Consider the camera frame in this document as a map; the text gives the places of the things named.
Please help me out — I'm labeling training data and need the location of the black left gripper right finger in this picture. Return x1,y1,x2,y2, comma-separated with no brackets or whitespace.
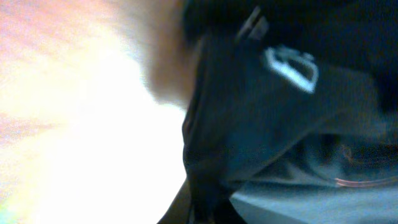
214,200,246,224

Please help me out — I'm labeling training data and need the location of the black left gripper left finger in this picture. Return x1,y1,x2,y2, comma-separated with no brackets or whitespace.
157,179,195,224

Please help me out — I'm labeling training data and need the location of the black orange-patterned jersey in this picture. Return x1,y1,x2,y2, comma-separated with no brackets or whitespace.
182,1,397,223

